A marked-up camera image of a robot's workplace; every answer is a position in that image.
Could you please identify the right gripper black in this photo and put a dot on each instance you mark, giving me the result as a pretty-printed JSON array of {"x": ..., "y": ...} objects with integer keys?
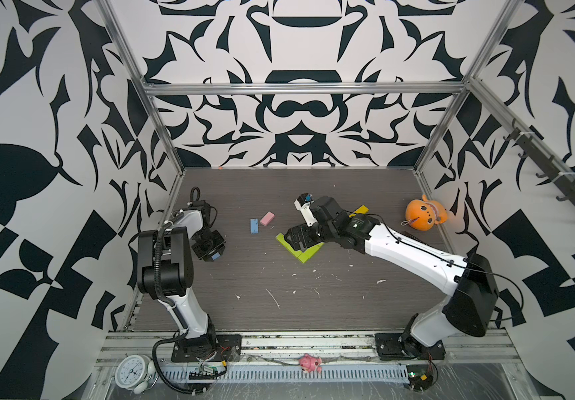
[{"x": 303, "y": 240}]

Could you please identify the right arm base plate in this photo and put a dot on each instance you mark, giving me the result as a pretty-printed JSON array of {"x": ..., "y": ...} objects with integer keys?
[{"x": 401, "y": 346}]

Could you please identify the white alarm clock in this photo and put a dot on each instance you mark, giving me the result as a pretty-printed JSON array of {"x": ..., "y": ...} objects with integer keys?
[{"x": 136, "y": 373}]

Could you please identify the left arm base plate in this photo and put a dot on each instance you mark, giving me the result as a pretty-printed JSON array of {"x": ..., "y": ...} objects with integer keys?
[{"x": 207, "y": 348}]

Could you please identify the orange plush toy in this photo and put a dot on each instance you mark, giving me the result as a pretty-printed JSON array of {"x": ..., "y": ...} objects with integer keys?
[{"x": 423, "y": 214}]

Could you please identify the light blue block top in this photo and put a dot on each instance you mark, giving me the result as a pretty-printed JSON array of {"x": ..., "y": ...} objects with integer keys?
[{"x": 254, "y": 226}]

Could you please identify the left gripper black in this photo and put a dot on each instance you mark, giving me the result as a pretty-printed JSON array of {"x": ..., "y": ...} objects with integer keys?
[{"x": 205, "y": 255}]

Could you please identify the pink block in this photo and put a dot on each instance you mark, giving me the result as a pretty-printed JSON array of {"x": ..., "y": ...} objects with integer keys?
[{"x": 267, "y": 219}]

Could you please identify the pink pig toy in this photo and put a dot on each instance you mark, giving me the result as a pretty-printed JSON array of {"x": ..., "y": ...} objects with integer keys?
[{"x": 310, "y": 364}]

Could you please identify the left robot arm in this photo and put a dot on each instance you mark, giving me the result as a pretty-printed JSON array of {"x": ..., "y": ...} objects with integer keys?
[{"x": 165, "y": 272}]

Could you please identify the yellow block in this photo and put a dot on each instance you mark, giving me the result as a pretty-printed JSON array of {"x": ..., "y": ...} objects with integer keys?
[{"x": 361, "y": 210}]

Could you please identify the circuit board right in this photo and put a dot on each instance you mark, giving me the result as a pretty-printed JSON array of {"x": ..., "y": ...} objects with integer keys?
[{"x": 420, "y": 379}]

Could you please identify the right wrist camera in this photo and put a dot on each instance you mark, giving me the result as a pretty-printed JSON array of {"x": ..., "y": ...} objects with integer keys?
[{"x": 302, "y": 204}]

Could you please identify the black hook rail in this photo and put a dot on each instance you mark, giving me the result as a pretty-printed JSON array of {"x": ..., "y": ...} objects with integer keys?
[{"x": 552, "y": 168}]

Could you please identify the white cable duct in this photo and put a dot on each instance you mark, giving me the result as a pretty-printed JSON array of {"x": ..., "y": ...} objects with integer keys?
[{"x": 368, "y": 373}]

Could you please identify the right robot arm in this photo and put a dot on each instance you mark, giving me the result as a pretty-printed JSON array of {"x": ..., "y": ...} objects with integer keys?
[{"x": 468, "y": 283}]

